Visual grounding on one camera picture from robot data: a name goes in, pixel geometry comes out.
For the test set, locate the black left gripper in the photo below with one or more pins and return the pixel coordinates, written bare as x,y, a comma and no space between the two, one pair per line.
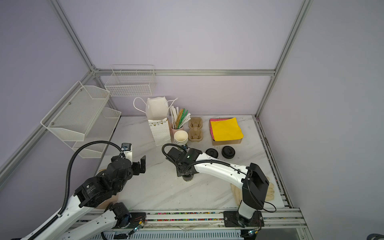
137,170

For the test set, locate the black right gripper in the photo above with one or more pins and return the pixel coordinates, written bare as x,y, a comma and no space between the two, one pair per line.
179,173

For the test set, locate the black paper cup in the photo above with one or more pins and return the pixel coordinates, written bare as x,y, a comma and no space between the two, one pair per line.
187,178

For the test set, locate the stack of green paper cups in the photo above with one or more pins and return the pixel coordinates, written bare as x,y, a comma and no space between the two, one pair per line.
181,137

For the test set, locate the single black cup lid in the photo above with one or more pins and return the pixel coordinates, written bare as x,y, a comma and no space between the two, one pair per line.
212,153

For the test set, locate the stack of black cup lids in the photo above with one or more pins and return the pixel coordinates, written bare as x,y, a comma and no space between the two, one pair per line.
228,152

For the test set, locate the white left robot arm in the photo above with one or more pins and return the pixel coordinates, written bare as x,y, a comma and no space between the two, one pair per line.
92,193

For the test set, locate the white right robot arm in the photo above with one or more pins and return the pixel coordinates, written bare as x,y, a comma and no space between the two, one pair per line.
249,179

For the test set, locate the brown pulp cup carrier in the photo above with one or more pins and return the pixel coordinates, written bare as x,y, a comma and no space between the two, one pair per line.
195,129

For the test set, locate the pink straw holder cup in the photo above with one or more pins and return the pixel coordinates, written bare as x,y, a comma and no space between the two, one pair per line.
173,131

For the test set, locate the brown cardboard napkin box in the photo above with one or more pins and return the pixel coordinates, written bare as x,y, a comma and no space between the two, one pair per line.
225,141

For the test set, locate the bundle of wrapped straws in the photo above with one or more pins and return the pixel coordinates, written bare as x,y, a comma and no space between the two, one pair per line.
179,117

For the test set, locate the yellow paper napkin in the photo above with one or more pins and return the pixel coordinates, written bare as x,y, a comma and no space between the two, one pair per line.
226,129

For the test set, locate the white paper gift bag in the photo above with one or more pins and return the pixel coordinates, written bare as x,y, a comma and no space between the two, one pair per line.
157,111

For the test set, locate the beige work glove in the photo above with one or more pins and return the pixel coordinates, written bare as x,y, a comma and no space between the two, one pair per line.
237,193

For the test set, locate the white mesh two-tier shelf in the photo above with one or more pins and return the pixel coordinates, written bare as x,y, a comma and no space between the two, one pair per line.
82,116

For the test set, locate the white wire basket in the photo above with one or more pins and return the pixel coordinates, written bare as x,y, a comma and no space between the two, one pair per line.
132,81

